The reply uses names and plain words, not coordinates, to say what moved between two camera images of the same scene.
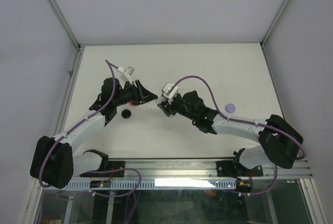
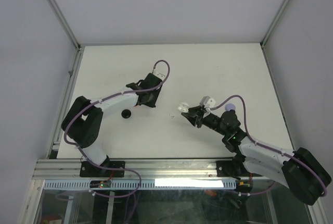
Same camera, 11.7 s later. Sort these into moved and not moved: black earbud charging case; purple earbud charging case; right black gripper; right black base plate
Moved: right black gripper
Not moved: right black base plate; purple earbud charging case; black earbud charging case
